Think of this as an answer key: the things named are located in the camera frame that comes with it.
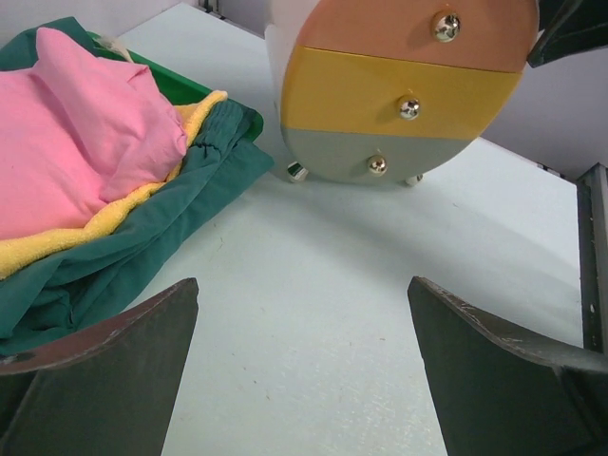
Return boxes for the dark green shorts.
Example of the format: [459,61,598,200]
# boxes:
[1,17,273,355]

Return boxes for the yellow towel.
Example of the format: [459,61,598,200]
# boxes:
[1,90,228,279]

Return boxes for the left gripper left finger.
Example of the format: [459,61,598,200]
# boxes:
[1,278,199,455]

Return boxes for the green plastic tray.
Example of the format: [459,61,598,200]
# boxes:
[85,30,266,143]

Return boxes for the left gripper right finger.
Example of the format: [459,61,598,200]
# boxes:
[408,276,607,455]

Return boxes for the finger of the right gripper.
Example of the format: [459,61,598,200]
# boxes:
[527,0,608,67]

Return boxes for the white cylinder with orange-yellow face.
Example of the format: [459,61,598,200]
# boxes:
[264,0,539,185]

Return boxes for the pink cloth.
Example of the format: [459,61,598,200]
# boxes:
[1,28,187,239]

